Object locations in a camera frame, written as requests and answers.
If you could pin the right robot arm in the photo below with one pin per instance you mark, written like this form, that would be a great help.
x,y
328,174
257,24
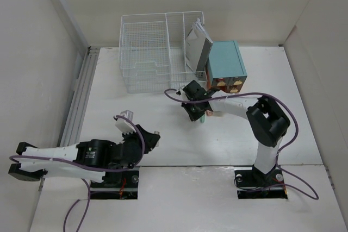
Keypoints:
x,y
268,121

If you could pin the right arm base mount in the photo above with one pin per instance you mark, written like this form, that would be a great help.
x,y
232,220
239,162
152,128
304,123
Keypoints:
x,y
253,184

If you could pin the green highlighter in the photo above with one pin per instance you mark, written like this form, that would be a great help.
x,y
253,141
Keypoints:
x,y
202,118

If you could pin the gray white booklet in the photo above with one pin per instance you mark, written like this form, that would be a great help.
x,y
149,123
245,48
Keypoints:
x,y
198,45

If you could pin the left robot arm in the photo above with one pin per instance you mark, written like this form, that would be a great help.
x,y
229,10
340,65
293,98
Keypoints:
x,y
100,161

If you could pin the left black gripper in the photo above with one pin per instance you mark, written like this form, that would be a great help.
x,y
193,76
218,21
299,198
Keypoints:
x,y
150,140

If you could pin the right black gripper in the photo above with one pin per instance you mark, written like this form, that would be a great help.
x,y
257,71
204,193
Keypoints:
x,y
193,116

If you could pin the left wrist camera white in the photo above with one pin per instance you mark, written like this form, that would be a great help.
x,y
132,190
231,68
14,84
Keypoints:
x,y
121,124

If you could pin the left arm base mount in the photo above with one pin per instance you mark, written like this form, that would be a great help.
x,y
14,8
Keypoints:
x,y
117,186

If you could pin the white wire mesh desk organizer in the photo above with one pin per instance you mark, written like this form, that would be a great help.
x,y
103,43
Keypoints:
x,y
152,51

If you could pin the orange highlighter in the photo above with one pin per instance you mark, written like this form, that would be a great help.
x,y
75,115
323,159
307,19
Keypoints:
x,y
209,113

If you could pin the teal drawer box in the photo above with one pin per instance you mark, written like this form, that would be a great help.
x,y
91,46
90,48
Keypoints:
x,y
225,68

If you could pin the aluminium rail frame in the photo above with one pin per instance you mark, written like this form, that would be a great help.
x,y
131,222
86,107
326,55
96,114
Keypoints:
x,y
72,125

